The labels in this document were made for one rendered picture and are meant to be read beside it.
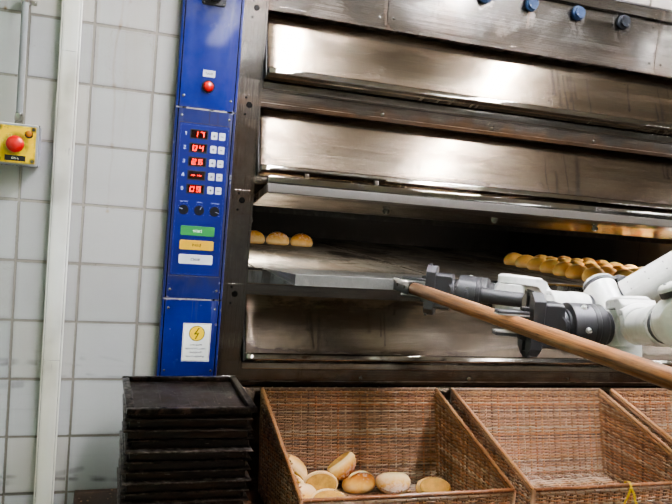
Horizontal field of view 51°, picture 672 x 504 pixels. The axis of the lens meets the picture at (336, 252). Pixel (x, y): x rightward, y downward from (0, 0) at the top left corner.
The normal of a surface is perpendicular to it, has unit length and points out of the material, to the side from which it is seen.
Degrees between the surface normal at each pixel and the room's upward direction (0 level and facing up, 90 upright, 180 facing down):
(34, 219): 90
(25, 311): 90
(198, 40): 90
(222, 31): 90
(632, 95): 70
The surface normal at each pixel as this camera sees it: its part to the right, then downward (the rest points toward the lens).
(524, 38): 0.30, 0.10
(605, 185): 0.32, -0.25
